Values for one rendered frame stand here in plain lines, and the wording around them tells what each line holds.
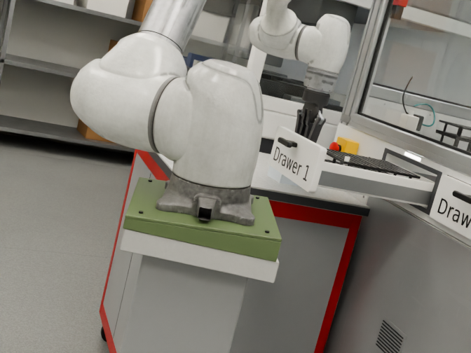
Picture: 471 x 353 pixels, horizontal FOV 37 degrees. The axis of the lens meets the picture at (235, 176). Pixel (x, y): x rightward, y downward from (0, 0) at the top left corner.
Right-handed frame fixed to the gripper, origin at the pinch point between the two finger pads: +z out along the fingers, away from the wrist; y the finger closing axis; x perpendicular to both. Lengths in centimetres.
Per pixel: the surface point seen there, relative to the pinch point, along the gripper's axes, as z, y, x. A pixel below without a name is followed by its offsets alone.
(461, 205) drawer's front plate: -4, 53, 13
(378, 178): -4.3, 35.9, 1.5
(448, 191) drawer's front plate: -5.9, 46.3, 14.2
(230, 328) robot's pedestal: 23, 65, -45
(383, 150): -8.2, 10.4, 20.2
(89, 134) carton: 65, -348, 26
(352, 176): -3.7, 35.1, -5.6
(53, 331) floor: 84, -54, -46
